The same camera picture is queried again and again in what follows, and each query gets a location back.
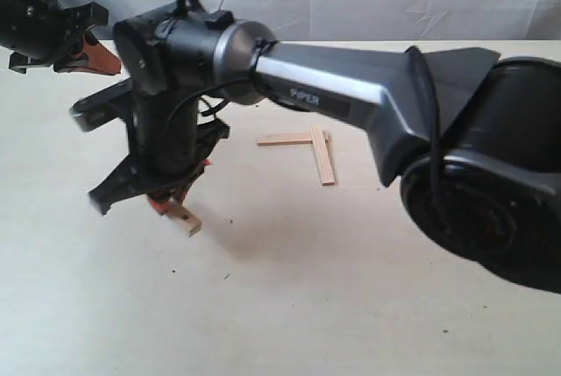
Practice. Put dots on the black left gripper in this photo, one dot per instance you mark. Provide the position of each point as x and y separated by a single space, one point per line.
40 35

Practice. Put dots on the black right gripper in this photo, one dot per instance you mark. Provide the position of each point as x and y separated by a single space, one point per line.
167 150

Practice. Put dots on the wooden stick with two holes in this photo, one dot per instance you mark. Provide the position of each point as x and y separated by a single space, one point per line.
182 216

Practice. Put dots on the wooden stick with end hole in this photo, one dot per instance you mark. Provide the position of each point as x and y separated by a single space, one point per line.
291 138

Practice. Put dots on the plain wooden stick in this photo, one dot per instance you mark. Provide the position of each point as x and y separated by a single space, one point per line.
320 140

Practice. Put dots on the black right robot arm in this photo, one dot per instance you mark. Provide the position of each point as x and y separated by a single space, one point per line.
472 137

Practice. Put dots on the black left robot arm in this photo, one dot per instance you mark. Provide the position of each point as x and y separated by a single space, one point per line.
42 33

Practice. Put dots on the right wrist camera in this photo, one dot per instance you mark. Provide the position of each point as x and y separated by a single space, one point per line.
104 106

